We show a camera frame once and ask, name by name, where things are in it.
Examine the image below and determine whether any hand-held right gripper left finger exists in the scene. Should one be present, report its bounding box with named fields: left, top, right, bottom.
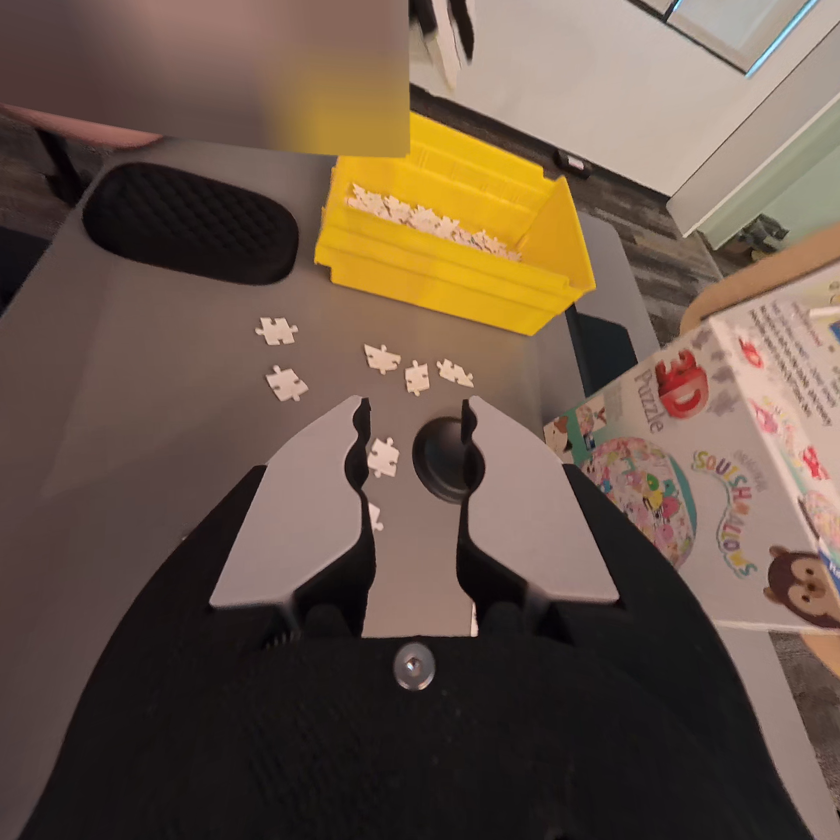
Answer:
left=210, top=394, right=375, bottom=631

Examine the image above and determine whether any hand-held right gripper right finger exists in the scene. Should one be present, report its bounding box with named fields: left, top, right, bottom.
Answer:
left=457, top=393, right=620, bottom=631

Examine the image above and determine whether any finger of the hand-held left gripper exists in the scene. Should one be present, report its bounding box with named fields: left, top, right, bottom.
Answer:
left=410, top=0, right=445, bottom=60
left=441, top=0, right=477, bottom=91

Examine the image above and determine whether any pile of puzzle pieces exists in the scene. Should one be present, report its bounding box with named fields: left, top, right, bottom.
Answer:
left=347, top=183, right=527, bottom=262

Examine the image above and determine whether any yellow plastic bin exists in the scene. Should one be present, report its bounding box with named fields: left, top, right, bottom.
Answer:
left=314, top=112, right=597, bottom=337

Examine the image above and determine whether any colourful puzzle box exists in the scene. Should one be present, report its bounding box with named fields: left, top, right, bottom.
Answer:
left=544, top=260, right=840, bottom=635

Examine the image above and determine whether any black quilted pad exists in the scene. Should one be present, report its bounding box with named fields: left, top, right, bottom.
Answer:
left=84, top=161, right=301, bottom=287

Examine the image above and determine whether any wooden easel board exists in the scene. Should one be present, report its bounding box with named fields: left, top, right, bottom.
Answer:
left=679, top=221, right=840, bottom=345

